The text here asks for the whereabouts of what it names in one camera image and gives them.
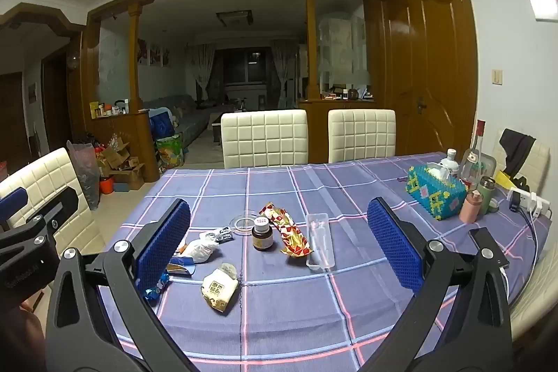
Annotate purple plaid tablecloth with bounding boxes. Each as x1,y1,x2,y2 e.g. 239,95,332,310
98,152,550,372

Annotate colourful shopping bag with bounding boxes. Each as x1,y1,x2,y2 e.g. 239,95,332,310
156,134,184,171

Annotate white tissue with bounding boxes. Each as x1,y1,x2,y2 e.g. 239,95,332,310
181,230,219,264

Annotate white plastic bottle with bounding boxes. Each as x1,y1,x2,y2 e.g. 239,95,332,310
438,149,461,181

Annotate glass bottle with red cap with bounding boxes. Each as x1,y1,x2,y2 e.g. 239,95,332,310
460,120,487,192

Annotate brown medicine bottle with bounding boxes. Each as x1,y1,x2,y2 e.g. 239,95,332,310
252,216,274,253

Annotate square ceiling lamp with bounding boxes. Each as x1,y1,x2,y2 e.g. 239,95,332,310
217,9,254,27

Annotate blue bag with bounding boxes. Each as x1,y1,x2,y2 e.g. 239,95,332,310
149,107,175,137

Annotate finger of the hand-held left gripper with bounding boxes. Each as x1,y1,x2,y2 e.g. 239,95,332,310
0,187,29,223
0,185,80,256

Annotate row of wall pictures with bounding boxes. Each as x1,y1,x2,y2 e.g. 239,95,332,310
137,38,171,68

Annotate cream quilted chair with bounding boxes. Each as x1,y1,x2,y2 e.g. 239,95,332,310
0,147,106,258
509,250,558,343
328,109,397,164
497,128,551,198
221,109,309,169

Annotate dark window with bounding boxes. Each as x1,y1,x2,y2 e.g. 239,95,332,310
222,48,273,85

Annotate white and blue wrapper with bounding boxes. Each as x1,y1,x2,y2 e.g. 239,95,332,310
168,252,195,277

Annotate clear plastic storage box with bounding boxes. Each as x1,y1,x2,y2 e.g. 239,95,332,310
468,150,498,190

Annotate black power cable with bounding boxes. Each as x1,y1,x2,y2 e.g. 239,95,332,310
516,206,541,264

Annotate patterned curtain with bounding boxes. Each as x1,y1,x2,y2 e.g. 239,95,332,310
185,43,216,103
271,38,301,111

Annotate black phone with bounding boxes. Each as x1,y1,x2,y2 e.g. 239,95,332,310
468,227,510,268

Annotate green thermos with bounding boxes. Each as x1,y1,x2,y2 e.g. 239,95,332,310
477,176,497,216

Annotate pile of cardboard boxes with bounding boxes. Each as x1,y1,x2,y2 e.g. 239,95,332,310
97,137,146,190

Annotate clear plastic sack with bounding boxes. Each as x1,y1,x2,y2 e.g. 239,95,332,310
66,140,102,211

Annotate clear round plastic ring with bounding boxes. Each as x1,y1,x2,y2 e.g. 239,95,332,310
229,214,257,234

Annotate row of small bottles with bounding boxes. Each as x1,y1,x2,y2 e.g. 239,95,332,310
89,98,131,119

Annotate pink thermos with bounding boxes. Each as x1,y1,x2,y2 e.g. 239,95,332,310
459,189,482,223

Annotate grey sofa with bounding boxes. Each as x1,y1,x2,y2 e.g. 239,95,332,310
144,94,224,148

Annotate wooden door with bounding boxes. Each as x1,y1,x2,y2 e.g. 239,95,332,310
379,0,478,158

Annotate red gold foil wrapper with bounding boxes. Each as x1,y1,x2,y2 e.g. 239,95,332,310
259,202,315,257

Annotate cream gold snack wrapper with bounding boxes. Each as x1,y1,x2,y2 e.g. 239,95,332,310
201,263,240,315

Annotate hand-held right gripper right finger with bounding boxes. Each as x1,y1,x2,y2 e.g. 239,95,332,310
367,197,513,372

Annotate dark coffee table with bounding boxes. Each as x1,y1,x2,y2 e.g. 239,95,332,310
210,111,225,144

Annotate white power strip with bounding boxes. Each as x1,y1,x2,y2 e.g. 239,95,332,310
508,188,551,220

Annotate clear plastic tray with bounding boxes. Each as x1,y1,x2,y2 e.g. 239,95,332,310
305,212,335,271

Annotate teal beaded tissue box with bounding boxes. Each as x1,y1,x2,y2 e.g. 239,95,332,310
406,163,467,221

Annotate wooden archway partition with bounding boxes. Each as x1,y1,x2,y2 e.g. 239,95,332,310
85,0,384,186

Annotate blue foil wrapper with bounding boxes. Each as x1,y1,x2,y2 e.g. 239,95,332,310
142,272,171,305

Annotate yellow paper bag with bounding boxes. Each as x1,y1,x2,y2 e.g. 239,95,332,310
495,169,518,190

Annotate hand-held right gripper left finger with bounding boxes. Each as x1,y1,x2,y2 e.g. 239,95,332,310
46,198,201,372

